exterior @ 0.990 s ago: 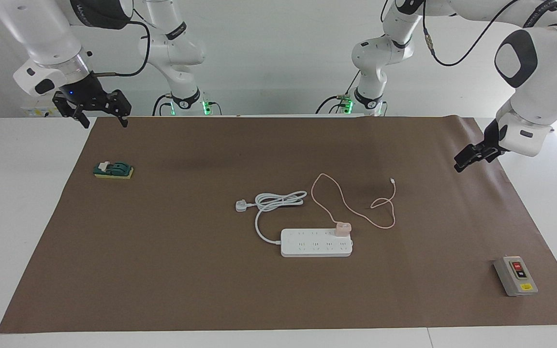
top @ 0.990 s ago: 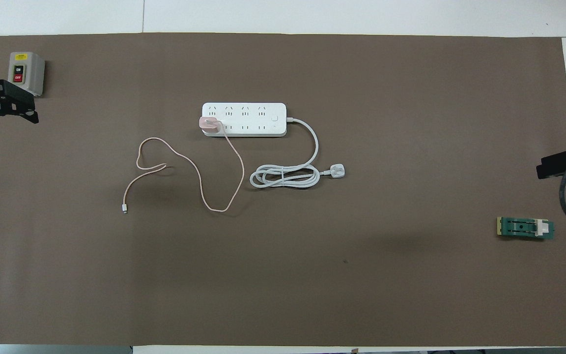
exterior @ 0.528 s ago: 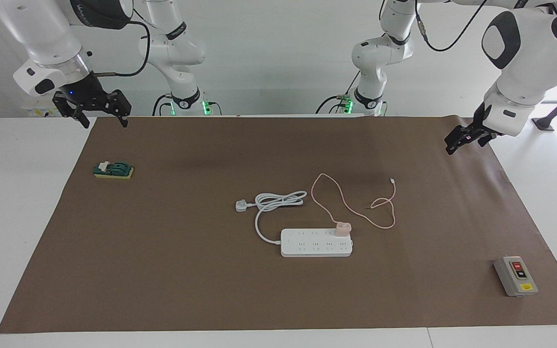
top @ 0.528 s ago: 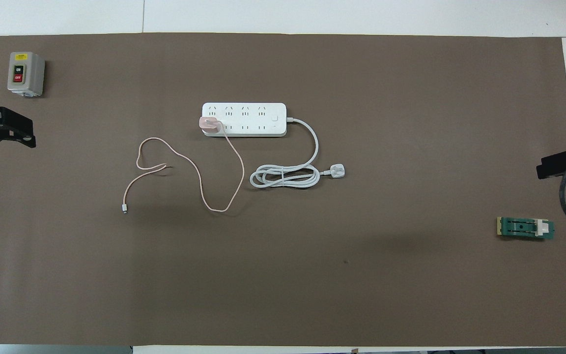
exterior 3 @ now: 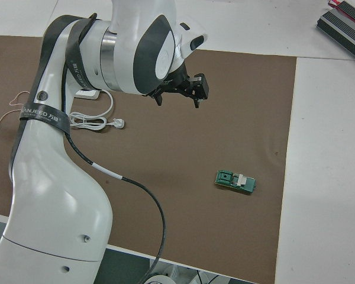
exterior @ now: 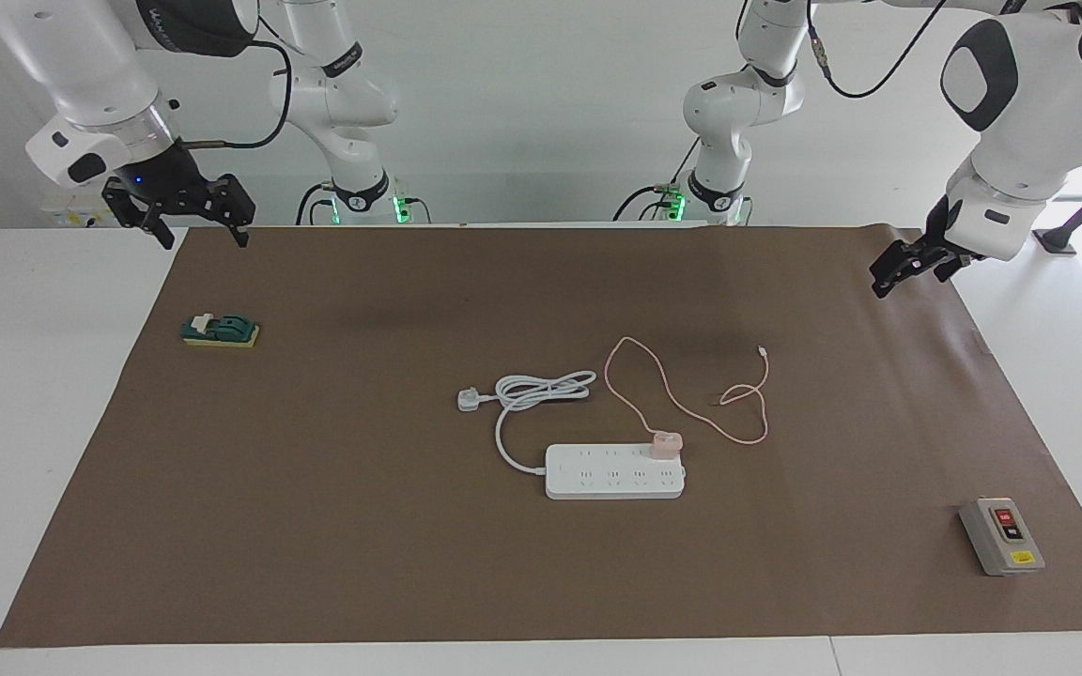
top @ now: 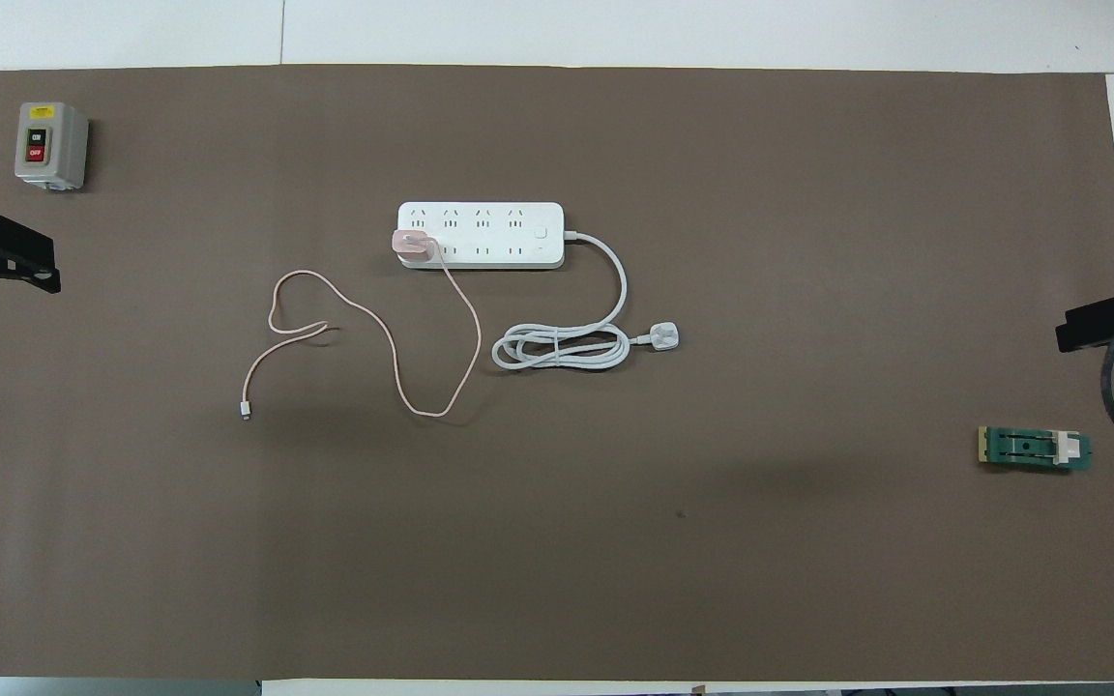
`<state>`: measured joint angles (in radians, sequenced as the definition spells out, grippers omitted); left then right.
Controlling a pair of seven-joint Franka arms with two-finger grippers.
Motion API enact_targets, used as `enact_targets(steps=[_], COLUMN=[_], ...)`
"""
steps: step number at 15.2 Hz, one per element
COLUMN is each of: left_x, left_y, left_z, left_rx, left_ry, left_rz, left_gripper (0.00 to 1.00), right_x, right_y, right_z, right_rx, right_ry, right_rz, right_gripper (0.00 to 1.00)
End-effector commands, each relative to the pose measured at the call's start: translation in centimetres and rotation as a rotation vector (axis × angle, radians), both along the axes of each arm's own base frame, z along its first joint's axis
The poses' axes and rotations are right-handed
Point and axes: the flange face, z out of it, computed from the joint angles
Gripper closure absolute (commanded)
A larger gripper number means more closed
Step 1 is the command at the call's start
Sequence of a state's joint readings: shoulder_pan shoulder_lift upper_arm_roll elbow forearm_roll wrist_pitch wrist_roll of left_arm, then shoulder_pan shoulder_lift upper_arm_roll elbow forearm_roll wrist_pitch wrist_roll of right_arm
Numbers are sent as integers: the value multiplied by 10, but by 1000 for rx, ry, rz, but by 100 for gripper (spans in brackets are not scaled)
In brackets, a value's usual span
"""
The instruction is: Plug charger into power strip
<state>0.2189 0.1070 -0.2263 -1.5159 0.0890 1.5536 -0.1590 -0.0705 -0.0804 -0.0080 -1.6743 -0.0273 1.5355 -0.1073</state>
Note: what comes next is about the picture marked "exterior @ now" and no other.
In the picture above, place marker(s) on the white power strip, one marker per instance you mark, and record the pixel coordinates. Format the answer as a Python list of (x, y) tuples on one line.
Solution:
[(607, 481)]

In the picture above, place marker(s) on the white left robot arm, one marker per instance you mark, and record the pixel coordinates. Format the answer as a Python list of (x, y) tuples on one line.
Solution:
[(1029, 103)]

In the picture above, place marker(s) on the pink charger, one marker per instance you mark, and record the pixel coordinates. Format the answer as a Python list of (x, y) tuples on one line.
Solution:
[(666, 444)]

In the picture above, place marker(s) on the green knife switch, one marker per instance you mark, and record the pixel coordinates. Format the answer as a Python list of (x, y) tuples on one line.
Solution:
[(222, 330)]

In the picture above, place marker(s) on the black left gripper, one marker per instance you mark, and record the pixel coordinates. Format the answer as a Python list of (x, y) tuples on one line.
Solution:
[(940, 239)]

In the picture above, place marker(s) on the grey on-off switch box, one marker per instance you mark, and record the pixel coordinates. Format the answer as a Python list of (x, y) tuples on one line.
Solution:
[(1001, 537)]

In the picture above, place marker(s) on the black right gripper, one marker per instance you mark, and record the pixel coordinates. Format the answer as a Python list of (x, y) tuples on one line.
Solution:
[(170, 178)]

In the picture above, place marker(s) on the brown table mat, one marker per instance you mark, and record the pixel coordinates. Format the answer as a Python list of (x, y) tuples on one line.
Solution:
[(316, 526)]

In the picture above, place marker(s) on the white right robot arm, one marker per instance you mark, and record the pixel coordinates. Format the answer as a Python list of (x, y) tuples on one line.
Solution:
[(81, 56)]

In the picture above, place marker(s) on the yellow label stickers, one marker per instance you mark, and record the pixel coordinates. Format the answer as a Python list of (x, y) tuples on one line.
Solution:
[(81, 218)]

